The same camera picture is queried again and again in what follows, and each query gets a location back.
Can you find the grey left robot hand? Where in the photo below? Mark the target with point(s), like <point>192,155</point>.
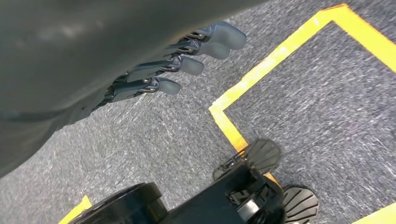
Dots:
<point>77,46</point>

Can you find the yellow floor tape square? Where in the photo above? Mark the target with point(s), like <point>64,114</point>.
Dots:
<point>278,52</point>

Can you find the black ribbed caster wheel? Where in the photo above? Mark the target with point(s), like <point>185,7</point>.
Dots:
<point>300,204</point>
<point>263,154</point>

